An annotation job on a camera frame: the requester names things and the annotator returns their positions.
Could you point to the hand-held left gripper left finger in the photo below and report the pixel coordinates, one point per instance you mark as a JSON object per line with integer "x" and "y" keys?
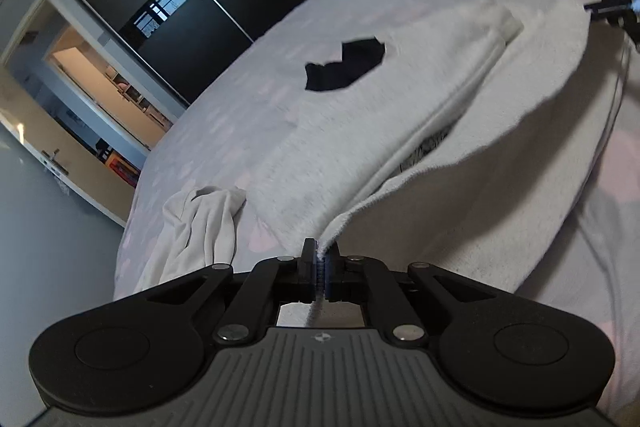
{"x": 307, "y": 279}

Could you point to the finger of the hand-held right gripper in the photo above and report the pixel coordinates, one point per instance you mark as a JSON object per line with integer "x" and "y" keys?
{"x": 605, "y": 6}

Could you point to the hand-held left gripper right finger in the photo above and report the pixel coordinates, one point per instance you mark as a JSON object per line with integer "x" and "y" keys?
{"x": 334, "y": 279}

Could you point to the grey printed sweatshirt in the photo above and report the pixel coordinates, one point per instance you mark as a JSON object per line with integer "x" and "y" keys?
{"x": 350, "y": 132}

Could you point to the cream white crumpled garment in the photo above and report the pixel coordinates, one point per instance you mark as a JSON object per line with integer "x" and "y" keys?
{"x": 200, "y": 232}

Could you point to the bed with pink-dotted sheet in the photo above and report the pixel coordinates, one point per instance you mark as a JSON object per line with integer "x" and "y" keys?
{"x": 225, "y": 107}

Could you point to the black garment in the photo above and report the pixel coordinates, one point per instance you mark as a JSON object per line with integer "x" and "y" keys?
{"x": 345, "y": 67}

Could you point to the red and orange box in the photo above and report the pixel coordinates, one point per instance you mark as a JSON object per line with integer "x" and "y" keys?
{"x": 122, "y": 169}

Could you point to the white door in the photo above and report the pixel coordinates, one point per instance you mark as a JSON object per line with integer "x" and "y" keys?
{"x": 92, "y": 189}

